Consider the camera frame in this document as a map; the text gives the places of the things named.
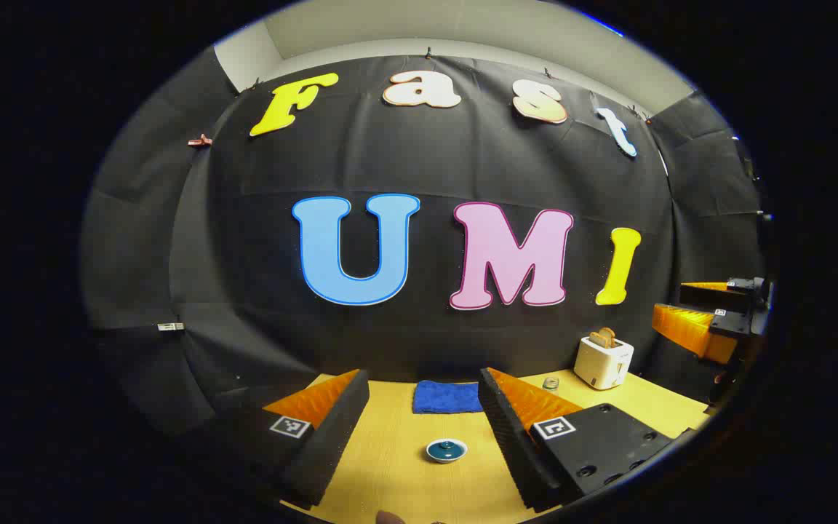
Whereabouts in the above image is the blue towel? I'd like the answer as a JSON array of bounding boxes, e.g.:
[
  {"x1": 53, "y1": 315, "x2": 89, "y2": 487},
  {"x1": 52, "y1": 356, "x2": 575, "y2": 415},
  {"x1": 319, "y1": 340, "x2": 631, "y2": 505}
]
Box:
[{"x1": 412, "y1": 380, "x2": 484, "y2": 415}]

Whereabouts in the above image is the black backdrop cloth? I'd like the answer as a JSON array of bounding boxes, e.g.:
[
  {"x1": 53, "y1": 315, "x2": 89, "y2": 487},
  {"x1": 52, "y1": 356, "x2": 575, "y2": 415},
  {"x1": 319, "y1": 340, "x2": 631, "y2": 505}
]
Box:
[{"x1": 81, "y1": 47, "x2": 773, "y2": 437}]

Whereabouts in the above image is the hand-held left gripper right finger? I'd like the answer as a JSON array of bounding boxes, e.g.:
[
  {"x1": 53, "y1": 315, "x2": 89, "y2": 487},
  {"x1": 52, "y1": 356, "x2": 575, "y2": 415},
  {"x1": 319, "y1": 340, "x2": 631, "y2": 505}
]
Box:
[{"x1": 478, "y1": 367, "x2": 698, "y2": 514}]

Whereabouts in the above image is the white toaster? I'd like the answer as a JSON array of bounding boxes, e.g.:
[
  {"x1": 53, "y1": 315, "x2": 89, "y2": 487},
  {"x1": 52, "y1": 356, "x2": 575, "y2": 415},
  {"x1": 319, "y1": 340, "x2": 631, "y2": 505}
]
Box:
[{"x1": 574, "y1": 335, "x2": 635, "y2": 391}]

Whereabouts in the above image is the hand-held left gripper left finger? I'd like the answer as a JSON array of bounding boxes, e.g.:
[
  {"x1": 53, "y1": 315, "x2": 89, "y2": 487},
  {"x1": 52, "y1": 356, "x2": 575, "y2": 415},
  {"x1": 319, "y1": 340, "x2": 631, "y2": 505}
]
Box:
[{"x1": 226, "y1": 369, "x2": 370, "y2": 510}]

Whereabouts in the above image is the white teacup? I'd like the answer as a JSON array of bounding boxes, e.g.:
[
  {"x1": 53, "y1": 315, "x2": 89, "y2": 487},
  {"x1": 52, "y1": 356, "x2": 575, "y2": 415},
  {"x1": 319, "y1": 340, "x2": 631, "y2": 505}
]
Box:
[{"x1": 426, "y1": 439, "x2": 468, "y2": 464}]

